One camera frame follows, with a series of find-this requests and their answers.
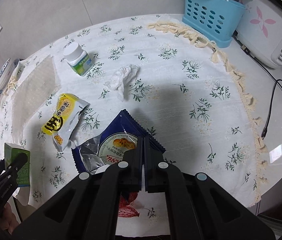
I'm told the green white medicine box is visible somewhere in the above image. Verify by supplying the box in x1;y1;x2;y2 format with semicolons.
4;142;30;187

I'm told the blue cookie wrapper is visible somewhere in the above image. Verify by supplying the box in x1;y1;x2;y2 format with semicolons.
72;109;165;173

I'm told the red mesh net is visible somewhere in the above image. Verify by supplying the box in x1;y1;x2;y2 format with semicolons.
118;192;139;218

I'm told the yellow grey snack wrapper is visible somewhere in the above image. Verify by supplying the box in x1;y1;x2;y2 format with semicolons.
41;93;89;152

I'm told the white tissue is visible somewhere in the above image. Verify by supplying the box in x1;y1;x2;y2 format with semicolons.
104;64;139;101

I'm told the clear bubble wrap sheet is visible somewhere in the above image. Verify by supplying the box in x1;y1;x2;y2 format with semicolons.
11;56;60;143

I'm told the white green pill bottle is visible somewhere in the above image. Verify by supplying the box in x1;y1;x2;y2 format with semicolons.
63;42;93;76

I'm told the person's left hand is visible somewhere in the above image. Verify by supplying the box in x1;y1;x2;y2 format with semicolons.
0;202;19;234

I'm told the white floral tablecloth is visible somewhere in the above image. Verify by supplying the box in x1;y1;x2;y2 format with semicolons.
0;15;261;208

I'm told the blue white porcelain bowl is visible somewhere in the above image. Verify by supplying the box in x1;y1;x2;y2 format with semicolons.
0;58;15;90

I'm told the blue utensil holder basket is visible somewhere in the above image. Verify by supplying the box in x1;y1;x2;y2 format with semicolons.
182;0;245;48

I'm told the white rice cooker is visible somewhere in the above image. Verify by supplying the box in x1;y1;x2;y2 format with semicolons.
236;0;282;69

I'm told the black power cable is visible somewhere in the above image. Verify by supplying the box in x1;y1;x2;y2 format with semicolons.
239;43;282;140

